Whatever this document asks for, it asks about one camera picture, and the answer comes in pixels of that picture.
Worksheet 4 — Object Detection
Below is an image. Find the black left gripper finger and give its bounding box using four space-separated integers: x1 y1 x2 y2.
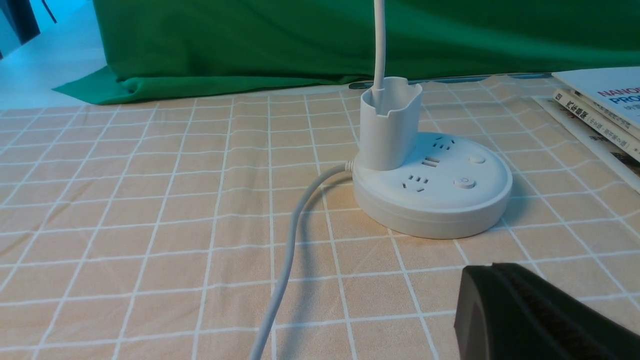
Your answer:
454 263 640 360

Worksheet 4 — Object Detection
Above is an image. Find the white desk lamp with sockets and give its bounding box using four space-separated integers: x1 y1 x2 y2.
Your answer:
348 0 514 240

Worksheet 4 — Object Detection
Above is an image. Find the thin bottom magazine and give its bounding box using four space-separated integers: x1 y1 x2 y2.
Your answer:
532 96 640 193

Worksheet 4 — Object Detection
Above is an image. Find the book under brochure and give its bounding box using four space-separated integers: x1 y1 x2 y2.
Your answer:
553 88 640 161

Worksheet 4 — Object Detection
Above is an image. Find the white Nanoradar product brochure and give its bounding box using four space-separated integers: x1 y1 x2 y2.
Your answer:
551 66 640 129

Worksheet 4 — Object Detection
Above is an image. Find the beige checkered tablecloth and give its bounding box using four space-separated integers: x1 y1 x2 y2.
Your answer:
0 77 639 360

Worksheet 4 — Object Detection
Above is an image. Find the green backdrop cloth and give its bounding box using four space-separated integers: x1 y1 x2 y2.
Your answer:
55 0 640 105

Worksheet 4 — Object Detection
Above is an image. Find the white lamp power cable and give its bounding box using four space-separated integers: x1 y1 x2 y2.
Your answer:
248 161 355 360

